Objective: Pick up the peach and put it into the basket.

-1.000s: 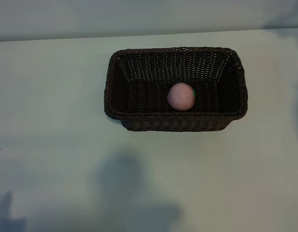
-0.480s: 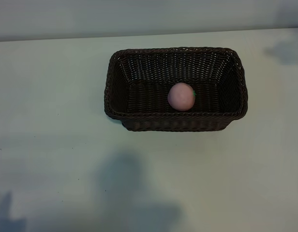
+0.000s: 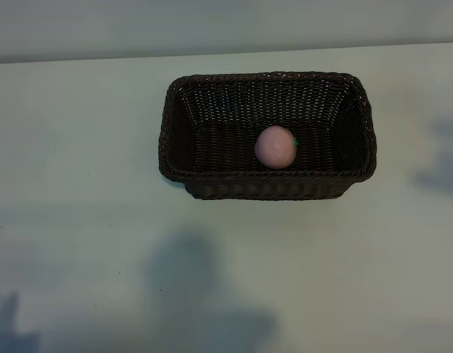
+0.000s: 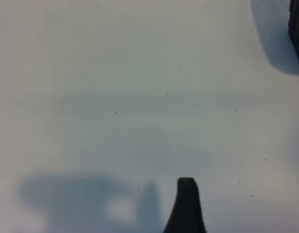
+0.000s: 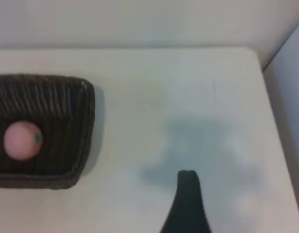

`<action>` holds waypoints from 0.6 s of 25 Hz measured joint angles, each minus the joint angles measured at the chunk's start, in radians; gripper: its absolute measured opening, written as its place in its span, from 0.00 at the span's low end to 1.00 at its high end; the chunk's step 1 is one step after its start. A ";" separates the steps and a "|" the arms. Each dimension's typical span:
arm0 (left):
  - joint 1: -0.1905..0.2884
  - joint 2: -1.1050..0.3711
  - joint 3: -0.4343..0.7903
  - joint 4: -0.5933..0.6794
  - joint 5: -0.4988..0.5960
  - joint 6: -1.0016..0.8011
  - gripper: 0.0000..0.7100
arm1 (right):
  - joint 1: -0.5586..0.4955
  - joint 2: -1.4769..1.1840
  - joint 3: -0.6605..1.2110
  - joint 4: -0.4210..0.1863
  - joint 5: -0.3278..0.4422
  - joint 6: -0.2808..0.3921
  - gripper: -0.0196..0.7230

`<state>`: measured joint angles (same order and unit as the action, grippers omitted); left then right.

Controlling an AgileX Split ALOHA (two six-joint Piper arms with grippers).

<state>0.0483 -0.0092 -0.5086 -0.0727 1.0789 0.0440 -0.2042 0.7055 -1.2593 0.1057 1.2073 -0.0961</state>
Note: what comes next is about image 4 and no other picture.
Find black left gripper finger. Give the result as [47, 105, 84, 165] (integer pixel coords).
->
[163, 177, 208, 233]

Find dark brown wicker basket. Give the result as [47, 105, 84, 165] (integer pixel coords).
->
[287, 0, 299, 79]

